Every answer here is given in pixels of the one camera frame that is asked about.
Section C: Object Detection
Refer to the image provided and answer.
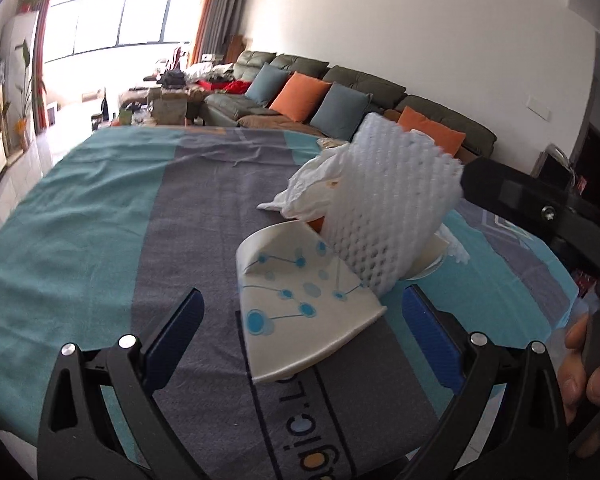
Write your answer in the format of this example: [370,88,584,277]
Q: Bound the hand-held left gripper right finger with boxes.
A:
[401,284,571,480]

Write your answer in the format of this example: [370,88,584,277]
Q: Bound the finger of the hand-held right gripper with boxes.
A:
[459,157,600,241]

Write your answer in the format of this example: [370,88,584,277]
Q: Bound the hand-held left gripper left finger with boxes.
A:
[36,287,206,480]

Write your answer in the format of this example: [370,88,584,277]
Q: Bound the white foam fruit net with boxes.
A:
[322,112,465,297]

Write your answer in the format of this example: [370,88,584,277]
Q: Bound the person's right hand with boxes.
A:
[559,314,600,427]

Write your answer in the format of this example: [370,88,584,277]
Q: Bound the metal chair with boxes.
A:
[532,142,577,192]

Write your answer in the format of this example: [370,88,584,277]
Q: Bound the plain paper cup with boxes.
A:
[404,232,450,281]

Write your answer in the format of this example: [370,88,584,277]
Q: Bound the orange cushion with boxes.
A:
[269,72,332,122]
[396,106,467,162]

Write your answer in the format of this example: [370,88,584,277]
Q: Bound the dark wooden cabinet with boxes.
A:
[570,35,600,211]

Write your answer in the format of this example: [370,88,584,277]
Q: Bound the dark green sofa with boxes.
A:
[205,50,498,162]

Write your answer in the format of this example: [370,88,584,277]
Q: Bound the blue cushion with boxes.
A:
[310,82,373,141]
[245,63,291,107]

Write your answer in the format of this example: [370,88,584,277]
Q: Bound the crumpled white tissue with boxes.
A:
[256,142,353,226]

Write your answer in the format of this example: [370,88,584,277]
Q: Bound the pile of clothes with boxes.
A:
[155,45,253,96]

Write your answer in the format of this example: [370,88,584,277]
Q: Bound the tall leafy potted plant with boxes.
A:
[10,40,47,151]

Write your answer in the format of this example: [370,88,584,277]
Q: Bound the grey and orange curtain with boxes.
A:
[190,0,253,68]
[17,0,58,133]

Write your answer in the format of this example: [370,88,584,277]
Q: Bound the large window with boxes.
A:
[42,0,206,66]

